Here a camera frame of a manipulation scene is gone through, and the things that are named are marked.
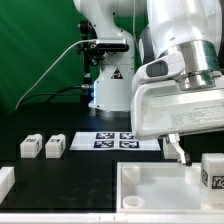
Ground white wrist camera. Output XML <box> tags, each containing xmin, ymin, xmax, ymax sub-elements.
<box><xmin>132</xmin><ymin>52</ymin><xmax>185</xmax><ymax>92</ymax></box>

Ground white sheet with tags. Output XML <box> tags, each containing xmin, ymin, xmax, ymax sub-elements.
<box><xmin>70</xmin><ymin>132</ymin><xmax>160</xmax><ymax>151</ymax></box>

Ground white left obstacle wall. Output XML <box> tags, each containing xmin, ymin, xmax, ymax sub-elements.
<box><xmin>0</xmin><ymin>167</ymin><xmax>15</xmax><ymax>204</ymax></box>

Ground white front table rail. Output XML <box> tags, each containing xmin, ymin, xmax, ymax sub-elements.
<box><xmin>0</xmin><ymin>213</ymin><xmax>224</xmax><ymax>224</ymax></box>

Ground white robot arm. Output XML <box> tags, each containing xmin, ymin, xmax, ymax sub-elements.
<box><xmin>73</xmin><ymin>0</ymin><xmax>224</xmax><ymax>166</ymax></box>

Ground white square tabletop part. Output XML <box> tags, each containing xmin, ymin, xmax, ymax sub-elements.
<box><xmin>116</xmin><ymin>162</ymin><xmax>224</xmax><ymax>215</ymax></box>

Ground grey camera cable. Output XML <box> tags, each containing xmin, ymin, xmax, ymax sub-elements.
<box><xmin>14</xmin><ymin>39</ymin><xmax>98</xmax><ymax>111</ymax></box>

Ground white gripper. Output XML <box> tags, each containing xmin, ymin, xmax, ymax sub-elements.
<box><xmin>131</xmin><ymin>76</ymin><xmax>224</xmax><ymax>167</ymax></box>

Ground black camera stand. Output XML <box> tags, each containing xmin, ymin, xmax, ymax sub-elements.
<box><xmin>76</xmin><ymin>20</ymin><xmax>114</xmax><ymax>88</ymax></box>

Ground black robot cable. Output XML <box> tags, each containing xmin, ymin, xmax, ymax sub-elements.
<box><xmin>19</xmin><ymin>84</ymin><xmax>95</xmax><ymax>107</ymax></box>

